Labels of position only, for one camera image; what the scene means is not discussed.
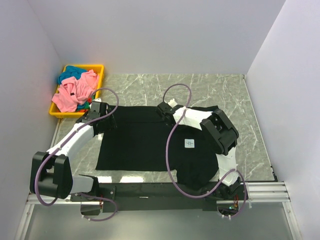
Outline black t shirt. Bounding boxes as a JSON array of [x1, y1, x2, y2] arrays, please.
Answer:
[[95, 106, 219, 190]]

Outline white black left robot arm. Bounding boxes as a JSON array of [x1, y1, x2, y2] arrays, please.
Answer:
[[29, 101, 118, 201]]

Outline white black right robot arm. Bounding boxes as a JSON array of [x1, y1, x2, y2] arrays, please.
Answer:
[[156, 99, 245, 200]]

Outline pink t shirt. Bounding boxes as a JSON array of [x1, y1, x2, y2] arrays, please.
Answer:
[[52, 69, 100, 113]]

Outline yellow plastic tray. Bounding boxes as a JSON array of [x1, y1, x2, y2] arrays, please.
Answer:
[[49, 64, 105, 119]]

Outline teal blue t shirt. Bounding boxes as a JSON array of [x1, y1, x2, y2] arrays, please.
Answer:
[[57, 65, 87, 85]]

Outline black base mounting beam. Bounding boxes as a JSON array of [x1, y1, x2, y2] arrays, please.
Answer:
[[70, 182, 248, 216]]

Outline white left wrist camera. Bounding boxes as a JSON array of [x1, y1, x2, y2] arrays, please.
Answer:
[[91, 98, 102, 104]]

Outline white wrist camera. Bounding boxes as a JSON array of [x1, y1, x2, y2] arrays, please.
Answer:
[[167, 98, 178, 108], [91, 98, 102, 104]]

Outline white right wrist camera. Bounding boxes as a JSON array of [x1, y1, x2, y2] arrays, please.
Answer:
[[167, 98, 178, 108]]

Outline aluminium extrusion rail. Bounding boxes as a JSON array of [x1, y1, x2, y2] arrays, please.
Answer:
[[26, 182, 291, 205]]

